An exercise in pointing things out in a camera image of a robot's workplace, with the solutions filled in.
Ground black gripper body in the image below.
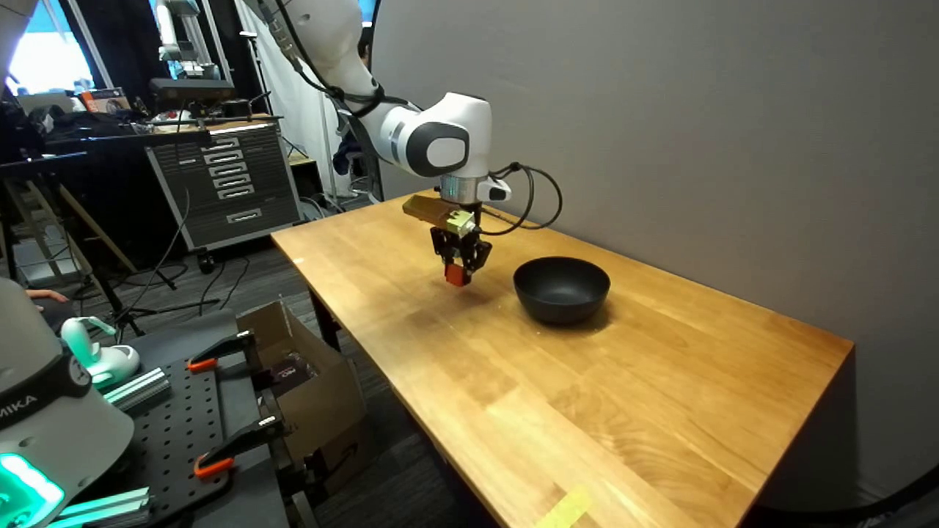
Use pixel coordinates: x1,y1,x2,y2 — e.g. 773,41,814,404
436,205,480,239

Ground orange block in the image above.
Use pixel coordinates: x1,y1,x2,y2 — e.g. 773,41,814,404
443,265,469,287

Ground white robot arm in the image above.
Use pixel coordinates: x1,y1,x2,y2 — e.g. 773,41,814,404
248,0,502,287

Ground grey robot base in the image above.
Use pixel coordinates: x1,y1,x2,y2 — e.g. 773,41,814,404
0,278,136,528

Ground black bowl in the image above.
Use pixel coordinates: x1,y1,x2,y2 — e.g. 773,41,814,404
513,256,612,325

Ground cardboard box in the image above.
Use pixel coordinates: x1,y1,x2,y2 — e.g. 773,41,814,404
239,302,364,466

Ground black drawer cabinet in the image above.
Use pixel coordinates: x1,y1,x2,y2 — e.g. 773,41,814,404
148,121,304,253

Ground yellow tape strip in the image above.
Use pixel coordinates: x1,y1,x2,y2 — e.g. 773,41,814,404
538,489,591,528

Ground black perforated board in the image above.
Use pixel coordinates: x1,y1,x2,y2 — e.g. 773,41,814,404
57,356,296,528

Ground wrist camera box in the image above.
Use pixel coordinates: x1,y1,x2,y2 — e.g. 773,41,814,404
480,177,512,202

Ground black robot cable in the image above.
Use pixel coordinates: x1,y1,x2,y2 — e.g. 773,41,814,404
480,161,568,239

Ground orange handled clamp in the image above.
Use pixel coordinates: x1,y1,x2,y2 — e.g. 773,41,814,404
192,413,286,481
185,331,255,373

